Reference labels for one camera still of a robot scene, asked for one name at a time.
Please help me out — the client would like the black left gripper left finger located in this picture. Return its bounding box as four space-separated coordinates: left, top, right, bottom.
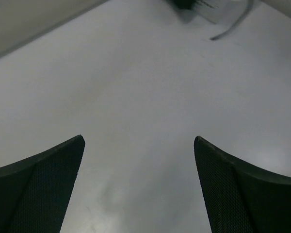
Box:
0 135 85 233

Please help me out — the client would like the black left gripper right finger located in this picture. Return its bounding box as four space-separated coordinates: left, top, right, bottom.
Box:
194 136 291 233

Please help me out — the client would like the grey cable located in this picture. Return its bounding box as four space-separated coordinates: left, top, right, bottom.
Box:
210 0 256 41

